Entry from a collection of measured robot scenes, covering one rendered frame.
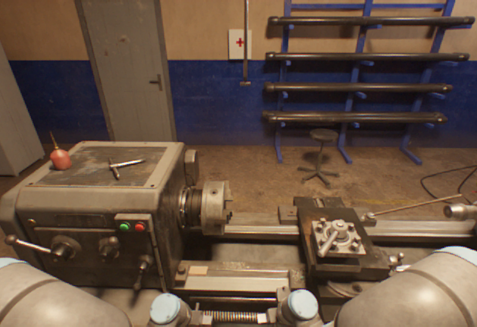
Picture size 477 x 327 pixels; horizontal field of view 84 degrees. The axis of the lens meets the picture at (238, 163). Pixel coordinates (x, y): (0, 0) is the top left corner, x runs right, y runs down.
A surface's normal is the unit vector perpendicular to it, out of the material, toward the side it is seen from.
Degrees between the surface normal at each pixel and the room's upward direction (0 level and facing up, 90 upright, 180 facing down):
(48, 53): 90
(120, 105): 90
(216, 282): 36
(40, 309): 23
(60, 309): 30
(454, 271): 5
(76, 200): 45
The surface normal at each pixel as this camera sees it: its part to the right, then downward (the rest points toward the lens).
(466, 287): 0.11, -0.73
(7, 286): 0.03, -0.91
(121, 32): -0.04, 0.49
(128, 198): -0.03, -0.27
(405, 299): -0.47, -0.73
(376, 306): -0.71, -0.63
